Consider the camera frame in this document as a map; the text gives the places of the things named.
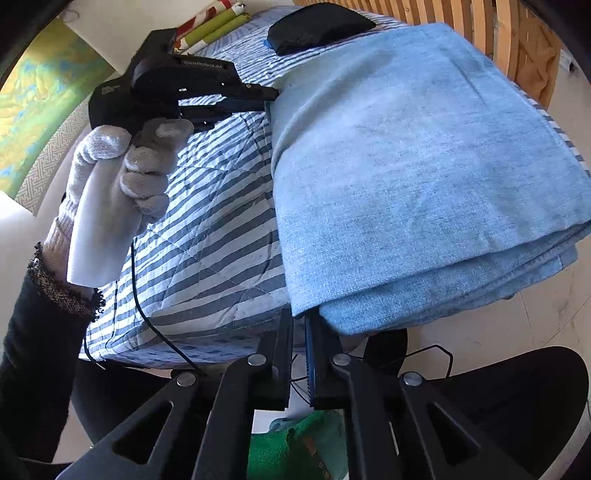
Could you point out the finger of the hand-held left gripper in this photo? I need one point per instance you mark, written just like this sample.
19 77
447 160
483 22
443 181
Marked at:
258 92
217 113

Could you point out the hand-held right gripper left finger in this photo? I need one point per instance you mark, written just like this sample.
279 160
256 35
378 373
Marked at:
279 369

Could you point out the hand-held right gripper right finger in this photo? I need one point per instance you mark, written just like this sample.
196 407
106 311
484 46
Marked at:
310 355

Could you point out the light blue denim jeans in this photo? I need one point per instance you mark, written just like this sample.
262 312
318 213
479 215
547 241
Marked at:
415 161

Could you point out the person's left forearm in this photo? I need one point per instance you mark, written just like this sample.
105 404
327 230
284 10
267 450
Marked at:
32 360

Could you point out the person's left hand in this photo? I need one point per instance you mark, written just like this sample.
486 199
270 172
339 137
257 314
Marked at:
147 184

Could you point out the green towel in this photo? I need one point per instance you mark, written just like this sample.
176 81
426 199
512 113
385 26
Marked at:
277 452

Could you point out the black folded garment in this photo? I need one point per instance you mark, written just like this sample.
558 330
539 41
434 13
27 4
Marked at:
318 27

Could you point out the blue white striped bedspread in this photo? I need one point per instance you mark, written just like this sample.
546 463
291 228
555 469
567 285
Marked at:
207 230

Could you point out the person's left leg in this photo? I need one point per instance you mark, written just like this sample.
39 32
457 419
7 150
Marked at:
115 397

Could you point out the wooden slatted headboard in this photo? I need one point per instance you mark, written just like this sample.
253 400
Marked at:
521 41

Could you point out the green yellow wall map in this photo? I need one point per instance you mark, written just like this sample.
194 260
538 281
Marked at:
37 106

